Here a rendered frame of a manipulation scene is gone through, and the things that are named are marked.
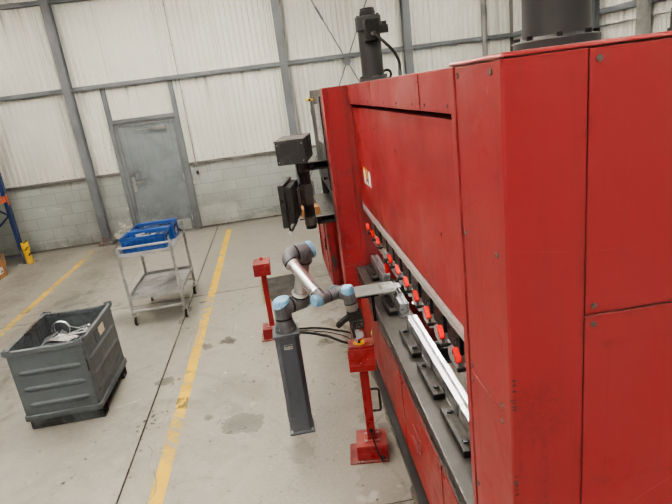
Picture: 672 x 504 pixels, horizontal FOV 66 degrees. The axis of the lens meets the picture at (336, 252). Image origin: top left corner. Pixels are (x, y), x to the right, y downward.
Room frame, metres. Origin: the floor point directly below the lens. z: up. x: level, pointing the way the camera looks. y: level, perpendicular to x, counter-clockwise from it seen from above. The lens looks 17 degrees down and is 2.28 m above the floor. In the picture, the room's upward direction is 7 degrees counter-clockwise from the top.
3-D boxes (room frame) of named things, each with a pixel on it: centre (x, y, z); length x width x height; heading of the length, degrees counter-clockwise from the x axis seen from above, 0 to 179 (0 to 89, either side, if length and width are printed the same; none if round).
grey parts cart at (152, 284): (5.96, 2.12, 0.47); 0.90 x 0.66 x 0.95; 5
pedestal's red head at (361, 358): (2.85, -0.07, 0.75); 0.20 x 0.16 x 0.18; 177
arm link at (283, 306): (3.24, 0.40, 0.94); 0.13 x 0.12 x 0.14; 124
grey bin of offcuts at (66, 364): (4.03, 2.34, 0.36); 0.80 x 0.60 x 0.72; 5
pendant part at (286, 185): (4.40, 0.33, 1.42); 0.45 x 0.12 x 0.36; 174
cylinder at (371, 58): (3.75, -0.45, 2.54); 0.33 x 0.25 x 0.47; 4
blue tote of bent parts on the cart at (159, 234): (5.79, 2.12, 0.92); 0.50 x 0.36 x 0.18; 95
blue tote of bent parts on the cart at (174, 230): (6.21, 2.14, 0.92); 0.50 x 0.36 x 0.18; 95
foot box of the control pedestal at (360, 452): (2.86, -0.04, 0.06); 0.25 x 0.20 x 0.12; 87
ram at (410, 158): (2.57, -0.40, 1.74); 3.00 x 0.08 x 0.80; 4
